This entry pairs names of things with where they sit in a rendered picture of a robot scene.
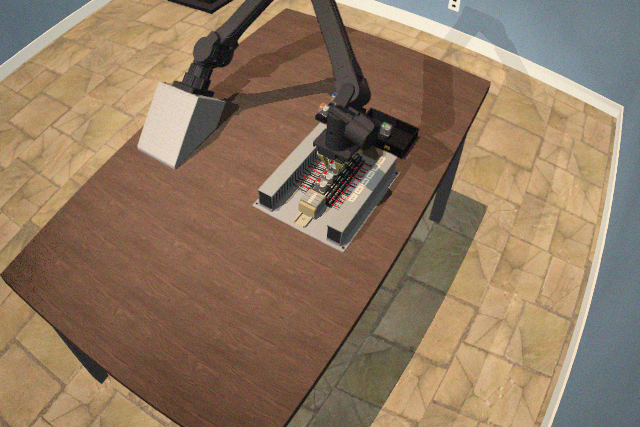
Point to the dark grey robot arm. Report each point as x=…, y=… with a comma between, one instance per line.
x=359, y=129

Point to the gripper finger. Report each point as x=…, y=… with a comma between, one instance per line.
x=339, y=167
x=324, y=159

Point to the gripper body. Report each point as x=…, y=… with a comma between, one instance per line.
x=334, y=147

